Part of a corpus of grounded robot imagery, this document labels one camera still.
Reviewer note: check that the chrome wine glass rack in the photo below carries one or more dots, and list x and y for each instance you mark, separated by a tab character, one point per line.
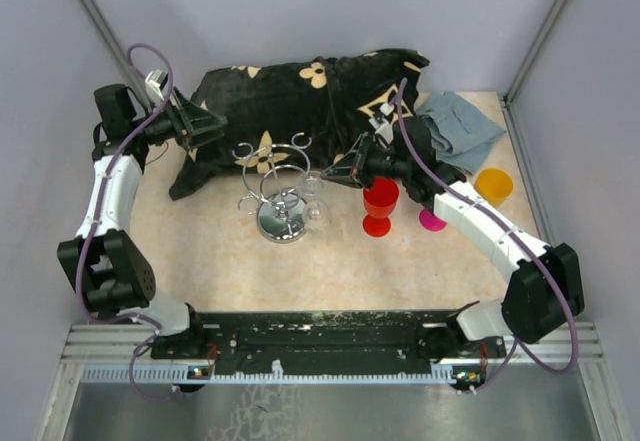
278	208

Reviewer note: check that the black patterned plush blanket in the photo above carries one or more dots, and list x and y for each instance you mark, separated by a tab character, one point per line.
328	100

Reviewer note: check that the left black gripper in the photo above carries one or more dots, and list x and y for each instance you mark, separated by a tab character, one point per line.
193	124

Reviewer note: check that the grey slotted cable duct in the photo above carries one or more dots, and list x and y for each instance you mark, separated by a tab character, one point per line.
163	373

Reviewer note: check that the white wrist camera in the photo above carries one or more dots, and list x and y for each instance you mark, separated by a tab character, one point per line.
155	82
381	122

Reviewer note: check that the clear wine glass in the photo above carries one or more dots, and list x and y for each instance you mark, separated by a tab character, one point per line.
316	214

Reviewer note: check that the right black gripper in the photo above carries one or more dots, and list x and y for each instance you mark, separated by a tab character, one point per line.
346	171

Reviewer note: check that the red plastic wine glass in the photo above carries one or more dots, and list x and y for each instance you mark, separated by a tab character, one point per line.
379	202

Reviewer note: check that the blue denim cloth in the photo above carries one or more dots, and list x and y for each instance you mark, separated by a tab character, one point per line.
461	135

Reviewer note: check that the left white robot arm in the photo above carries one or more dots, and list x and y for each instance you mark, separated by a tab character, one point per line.
111	278

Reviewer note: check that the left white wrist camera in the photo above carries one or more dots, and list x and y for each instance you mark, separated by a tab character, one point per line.
155	82

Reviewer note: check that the yellow plastic wine glass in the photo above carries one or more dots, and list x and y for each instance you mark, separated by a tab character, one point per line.
494	185

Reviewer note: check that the pink plastic wine glass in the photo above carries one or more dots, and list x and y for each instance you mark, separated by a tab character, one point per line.
431	222

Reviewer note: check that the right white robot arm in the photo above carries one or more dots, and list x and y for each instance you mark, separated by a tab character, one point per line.
544	288

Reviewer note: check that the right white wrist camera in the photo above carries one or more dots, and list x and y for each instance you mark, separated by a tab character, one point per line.
381	122

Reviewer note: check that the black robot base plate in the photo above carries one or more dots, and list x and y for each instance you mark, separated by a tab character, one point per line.
350	343

